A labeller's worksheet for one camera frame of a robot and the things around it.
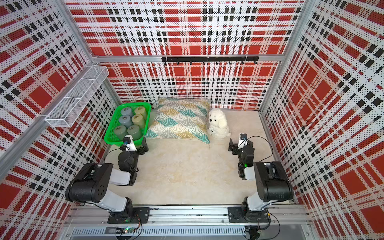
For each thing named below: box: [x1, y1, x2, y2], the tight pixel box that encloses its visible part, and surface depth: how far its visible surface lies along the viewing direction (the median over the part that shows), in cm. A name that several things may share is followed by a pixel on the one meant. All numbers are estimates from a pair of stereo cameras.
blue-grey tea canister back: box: [121, 107, 133, 117], surface depth 112 cm
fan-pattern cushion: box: [144, 98, 211, 144], surface depth 95 cm
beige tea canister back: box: [134, 106, 147, 120], surface depth 113 cm
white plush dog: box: [207, 108, 232, 139], surface depth 94 cm
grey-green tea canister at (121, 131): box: [114, 124, 128, 141], surface depth 100 cm
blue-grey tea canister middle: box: [119, 115, 134, 128], surface depth 107 cm
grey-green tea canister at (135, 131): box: [127, 124, 142, 141], surface depth 100 cm
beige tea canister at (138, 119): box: [131, 114, 146, 129], surface depth 107 cm
